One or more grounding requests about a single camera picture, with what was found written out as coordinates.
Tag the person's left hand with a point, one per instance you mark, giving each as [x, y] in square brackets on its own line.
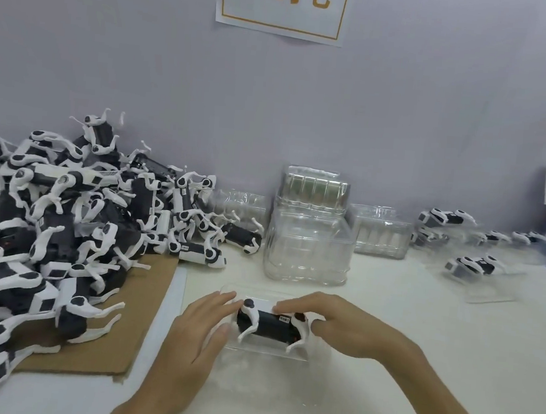
[193, 333]

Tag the person's right hand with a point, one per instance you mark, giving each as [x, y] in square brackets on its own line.
[362, 334]

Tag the person's right thumb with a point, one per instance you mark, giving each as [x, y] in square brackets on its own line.
[323, 332]

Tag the person's left thumb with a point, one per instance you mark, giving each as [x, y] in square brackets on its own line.
[216, 340]

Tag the black white robot dog toy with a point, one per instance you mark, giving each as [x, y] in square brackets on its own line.
[267, 325]

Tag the clear plastic blister tray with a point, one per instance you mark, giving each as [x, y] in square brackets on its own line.
[257, 292]

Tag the person's right forearm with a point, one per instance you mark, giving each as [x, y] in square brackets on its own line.
[437, 400]

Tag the person's left forearm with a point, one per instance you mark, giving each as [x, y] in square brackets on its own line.
[168, 398]

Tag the brown cardboard sheet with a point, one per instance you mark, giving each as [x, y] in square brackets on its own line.
[142, 307]

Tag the tall stack of clear trays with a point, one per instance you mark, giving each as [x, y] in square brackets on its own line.
[307, 252]

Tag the stack of trays white inside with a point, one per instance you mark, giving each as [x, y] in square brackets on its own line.
[379, 233]

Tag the low stack of clear trays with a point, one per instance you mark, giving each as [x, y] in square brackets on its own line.
[242, 205]

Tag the packed robot dog in tray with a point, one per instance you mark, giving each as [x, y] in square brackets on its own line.
[443, 217]
[470, 267]
[426, 237]
[493, 236]
[532, 237]

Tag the stack of clear ribbed trays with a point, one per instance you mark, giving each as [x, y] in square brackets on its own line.
[313, 188]

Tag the pile of robot dog toys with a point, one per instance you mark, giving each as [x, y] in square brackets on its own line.
[62, 224]

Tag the white paper sign orange frame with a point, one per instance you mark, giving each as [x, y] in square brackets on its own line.
[285, 17]

